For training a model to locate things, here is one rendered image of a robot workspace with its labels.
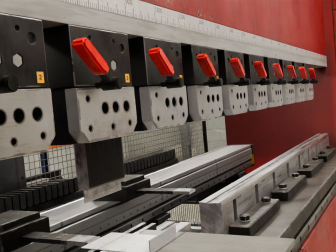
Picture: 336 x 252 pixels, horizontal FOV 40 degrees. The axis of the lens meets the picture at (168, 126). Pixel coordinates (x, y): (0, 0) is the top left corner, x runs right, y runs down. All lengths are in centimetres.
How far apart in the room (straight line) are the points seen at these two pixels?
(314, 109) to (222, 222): 174
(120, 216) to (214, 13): 57
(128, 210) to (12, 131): 75
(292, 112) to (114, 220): 181
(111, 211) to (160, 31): 51
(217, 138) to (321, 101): 579
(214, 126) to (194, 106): 749
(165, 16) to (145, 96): 18
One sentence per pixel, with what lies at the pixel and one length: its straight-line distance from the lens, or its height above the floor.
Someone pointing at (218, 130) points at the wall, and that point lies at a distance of 846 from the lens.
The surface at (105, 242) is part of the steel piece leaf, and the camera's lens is 79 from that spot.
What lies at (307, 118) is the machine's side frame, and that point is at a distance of 281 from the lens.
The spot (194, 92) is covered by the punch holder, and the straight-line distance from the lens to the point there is 99.
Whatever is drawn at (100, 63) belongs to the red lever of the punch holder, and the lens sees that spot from 63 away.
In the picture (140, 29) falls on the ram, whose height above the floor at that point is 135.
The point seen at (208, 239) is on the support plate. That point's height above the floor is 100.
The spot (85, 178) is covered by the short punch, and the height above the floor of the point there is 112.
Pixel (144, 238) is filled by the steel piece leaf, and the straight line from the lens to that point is 79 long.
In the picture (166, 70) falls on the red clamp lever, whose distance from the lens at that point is 80.
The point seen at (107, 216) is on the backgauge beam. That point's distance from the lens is 118.
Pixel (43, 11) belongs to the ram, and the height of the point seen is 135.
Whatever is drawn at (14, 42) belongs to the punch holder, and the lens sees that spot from 58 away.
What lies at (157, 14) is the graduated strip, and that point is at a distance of 88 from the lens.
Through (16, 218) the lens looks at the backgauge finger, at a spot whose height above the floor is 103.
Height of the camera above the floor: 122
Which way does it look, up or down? 3 degrees down
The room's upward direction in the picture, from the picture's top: 5 degrees counter-clockwise
